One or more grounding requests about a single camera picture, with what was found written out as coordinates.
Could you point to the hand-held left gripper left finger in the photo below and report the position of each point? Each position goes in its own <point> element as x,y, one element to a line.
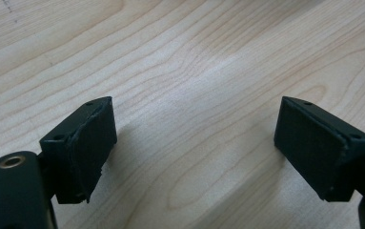
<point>81,149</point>

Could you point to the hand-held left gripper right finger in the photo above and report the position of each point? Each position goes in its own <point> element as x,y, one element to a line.
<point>316,149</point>

